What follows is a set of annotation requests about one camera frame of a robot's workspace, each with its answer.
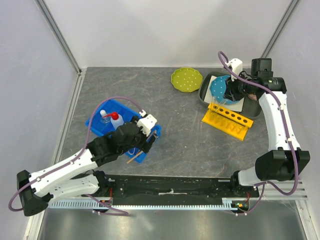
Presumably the tan rubber tube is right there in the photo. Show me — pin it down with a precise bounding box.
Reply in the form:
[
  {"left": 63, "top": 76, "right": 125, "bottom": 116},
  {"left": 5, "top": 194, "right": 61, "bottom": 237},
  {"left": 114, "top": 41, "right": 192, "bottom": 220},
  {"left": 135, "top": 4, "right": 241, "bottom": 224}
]
[{"left": 126, "top": 130, "right": 157, "bottom": 164}]

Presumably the squeeze bottle red cap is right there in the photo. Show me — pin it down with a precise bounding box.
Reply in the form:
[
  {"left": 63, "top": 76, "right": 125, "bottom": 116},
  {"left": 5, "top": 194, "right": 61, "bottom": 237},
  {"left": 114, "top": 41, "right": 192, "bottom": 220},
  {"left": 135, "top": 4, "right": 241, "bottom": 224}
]
[{"left": 106, "top": 111, "right": 124, "bottom": 130}]

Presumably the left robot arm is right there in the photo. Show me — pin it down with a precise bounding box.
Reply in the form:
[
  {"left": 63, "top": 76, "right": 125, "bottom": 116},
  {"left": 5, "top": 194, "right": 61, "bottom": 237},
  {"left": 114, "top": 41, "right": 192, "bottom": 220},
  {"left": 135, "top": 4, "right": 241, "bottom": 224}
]
[{"left": 16, "top": 116, "right": 157, "bottom": 217}]

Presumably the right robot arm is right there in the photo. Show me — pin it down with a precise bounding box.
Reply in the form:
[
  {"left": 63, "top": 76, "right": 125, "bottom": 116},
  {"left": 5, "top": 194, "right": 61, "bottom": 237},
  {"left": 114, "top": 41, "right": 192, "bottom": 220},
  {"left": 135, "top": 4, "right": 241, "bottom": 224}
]
[{"left": 227, "top": 58, "right": 310, "bottom": 197}]

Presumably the blue dotted plate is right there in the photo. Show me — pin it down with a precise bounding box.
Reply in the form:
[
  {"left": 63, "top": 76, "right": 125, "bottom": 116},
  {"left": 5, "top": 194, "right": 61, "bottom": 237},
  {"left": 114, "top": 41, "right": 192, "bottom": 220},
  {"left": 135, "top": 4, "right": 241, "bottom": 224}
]
[{"left": 208, "top": 75, "right": 239, "bottom": 105}]

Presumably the pink mug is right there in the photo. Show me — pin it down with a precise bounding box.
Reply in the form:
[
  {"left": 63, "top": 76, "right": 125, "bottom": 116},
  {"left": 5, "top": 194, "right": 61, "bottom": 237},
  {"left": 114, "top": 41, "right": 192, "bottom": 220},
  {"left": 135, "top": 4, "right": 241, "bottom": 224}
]
[{"left": 247, "top": 94, "right": 258, "bottom": 101}]

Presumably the dark green tray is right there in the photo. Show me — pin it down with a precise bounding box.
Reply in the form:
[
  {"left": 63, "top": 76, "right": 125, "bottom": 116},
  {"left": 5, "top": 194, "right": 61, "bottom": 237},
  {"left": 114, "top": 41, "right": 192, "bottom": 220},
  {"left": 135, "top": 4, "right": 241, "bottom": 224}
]
[{"left": 198, "top": 71, "right": 262, "bottom": 120}]

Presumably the yellow test tube rack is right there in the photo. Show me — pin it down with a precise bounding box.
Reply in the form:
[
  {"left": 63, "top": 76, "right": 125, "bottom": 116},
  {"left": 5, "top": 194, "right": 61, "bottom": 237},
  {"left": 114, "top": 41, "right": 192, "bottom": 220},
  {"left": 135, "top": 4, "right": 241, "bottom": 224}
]
[{"left": 201, "top": 103, "right": 254, "bottom": 141}]

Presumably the blue plastic compartment bin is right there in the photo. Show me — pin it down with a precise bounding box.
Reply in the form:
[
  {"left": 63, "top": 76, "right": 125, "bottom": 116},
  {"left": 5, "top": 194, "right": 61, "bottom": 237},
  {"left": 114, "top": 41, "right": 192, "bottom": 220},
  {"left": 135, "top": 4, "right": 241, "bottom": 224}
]
[{"left": 90, "top": 99, "right": 162, "bottom": 163}]

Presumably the green dotted plate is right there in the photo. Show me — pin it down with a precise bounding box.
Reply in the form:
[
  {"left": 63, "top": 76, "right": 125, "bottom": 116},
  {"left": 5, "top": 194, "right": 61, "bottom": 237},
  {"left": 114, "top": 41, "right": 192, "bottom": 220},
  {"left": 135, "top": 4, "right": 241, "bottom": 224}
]
[{"left": 170, "top": 67, "right": 203, "bottom": 93}]

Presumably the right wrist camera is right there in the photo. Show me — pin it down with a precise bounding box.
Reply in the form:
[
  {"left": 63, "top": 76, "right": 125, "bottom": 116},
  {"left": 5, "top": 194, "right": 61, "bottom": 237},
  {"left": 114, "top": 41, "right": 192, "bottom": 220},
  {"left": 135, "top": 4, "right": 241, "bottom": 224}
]
[{"left": 226, "top": 58, "right": 243, "bottom": 76}]

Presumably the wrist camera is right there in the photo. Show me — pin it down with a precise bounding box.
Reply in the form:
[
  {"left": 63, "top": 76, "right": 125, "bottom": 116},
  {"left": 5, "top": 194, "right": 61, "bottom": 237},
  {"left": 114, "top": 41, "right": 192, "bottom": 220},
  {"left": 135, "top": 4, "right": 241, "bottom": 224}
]
[
  {"left": 226, "top": 58, "right": 243, "bottom": 76},
  {"left": 136, "top": 114, "right": 158, "bottom": 136}
]

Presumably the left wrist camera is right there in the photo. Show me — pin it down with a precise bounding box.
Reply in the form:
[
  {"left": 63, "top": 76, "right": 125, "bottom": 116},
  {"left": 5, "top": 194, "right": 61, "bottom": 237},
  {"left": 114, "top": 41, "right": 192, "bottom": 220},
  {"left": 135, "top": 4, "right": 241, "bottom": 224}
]
[{"left": 136, "top": 114, "right": 158, "bottom": 136}]

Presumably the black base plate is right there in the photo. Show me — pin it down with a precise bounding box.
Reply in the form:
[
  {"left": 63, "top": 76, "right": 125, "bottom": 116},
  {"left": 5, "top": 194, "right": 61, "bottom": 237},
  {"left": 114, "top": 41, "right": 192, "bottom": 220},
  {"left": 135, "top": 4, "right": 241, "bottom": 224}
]
[{"left": 92, "top": 171, "right": 260, "bottom": 207}]

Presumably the cable duct rail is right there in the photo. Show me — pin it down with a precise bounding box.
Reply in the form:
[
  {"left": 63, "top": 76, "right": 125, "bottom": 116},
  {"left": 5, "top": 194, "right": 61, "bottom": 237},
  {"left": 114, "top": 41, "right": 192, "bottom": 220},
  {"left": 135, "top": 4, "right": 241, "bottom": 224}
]
[{"left": 48, "top": 198, "right": 239, "bottom": 211}]

